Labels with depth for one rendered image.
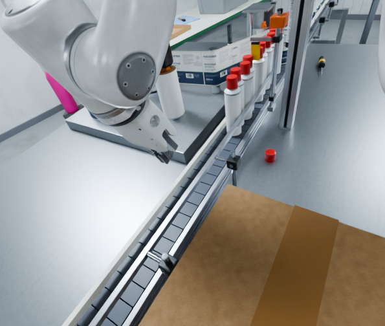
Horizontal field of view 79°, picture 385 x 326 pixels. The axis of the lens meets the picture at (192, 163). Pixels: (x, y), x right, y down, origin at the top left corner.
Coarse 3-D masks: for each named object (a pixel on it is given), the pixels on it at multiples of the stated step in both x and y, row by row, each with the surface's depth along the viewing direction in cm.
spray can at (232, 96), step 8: (232, 80) 67; (232, 88) 69; (232, 96) 70; (240, 96) 71; (232, 104) 71; (240, 104) 73; (232, 112) 73; (240, 112) 74; (232, 120) 76; (240, 128) 79; (232, 136) 80
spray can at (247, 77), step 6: (240, 66) 74; (246, 66) 73; (246, 72) 74; (246, 78) 75; (252, 78) 76; (246, 84) 76; (252, 84) 78; (246, 90) 78; (252, 90) 79; (246, 96) 79; (246, 102) 81; (246, 120) 86
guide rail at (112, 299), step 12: (264, 84) 87; (240, 120) 73; (228, 132) 69; (204, 168) 60; (192, 192) 56; (180, 204) 53; (168, 216) 51; (156, 240) 47; (144, 252) 45; (132, 276) 43; (120, 288) 41; (108, 300) 40; (108, 312) 40; (96, 324) 38
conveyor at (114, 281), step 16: (256, 112) 89; (224, 128) 85; (192, 176) 70; (208, 176) 69; (176, 192) 66; (192, 208) 61; (160, 224) 59; (176, 224) 58; (144, 240) 57; (160, 240) 56; (176, 240) 56; (160, 256) 53; (144, 272) 51; (112, 288) 50; (128, 288) 49; (144, 288) 49; (96, 304) 48; (128, 304) 47; (80, 320) 46; (112, 320) 45
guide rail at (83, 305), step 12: (216, 132) 78; (204, 144) 74; (192, 168) 69; (180, 180) 65; (168, 192) 62; (156, 216) 59; (144, 228) 56; (132, 240) 53; (120, 252) 51; (120, 264) 51; (108, 276) 49; (96, 288) 47; (84, 300) 45; (72, 312) 44; (84, 312) 45; (72, 324) 43
